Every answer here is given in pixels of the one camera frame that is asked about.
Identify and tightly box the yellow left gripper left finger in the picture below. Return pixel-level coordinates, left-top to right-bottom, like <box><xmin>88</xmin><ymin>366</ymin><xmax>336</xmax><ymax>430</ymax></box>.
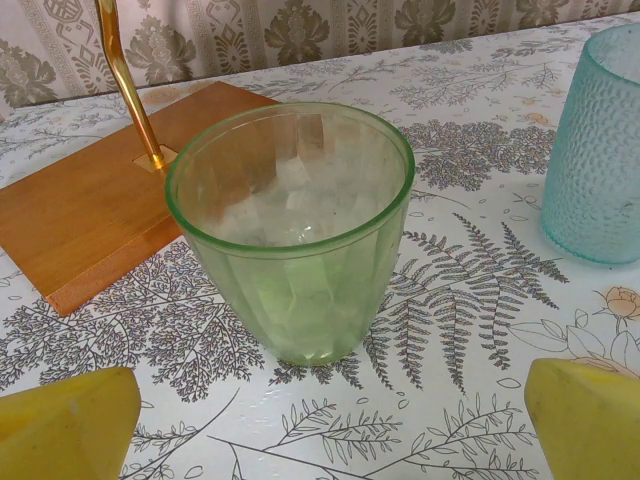
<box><xmin>0</xmin><ymin>367</ymin><xmax>143</xmax><ymax>480</ymax></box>

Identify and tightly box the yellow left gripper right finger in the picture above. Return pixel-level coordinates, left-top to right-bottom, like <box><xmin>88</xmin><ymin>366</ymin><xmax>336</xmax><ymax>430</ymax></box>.
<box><xmin>523</xmin><ymin>357</ymin><xmax>640</xmax><ymax>480</ymax></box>

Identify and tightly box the floral fern print tablecloth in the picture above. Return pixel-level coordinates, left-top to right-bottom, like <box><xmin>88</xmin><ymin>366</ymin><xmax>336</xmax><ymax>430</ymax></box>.
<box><xmin>0</xmin><ymin>22</ymin><xmax>640</xmax><ymax>480</ymax></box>

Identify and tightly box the green glass tumbler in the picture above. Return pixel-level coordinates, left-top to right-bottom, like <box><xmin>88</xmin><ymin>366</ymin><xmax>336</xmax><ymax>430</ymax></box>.
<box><xmin>164</xmin><ymin>102</ymin><xmax>416</xmax><ymax>369</ymax></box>

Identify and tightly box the blue textured tumbler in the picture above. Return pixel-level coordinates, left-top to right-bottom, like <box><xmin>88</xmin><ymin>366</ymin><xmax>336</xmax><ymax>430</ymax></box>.
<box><xmin>539</xmin><ymin>23</ymin><xmax>640</xmax><ymax>266</ymax></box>

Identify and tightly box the gold wire rack, wooden base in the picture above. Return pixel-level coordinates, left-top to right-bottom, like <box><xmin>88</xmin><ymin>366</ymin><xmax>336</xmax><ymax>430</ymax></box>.
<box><xmin>0</xmin><ymin>0</ymin><xmax>281</xmax><ymax>319</ymax></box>

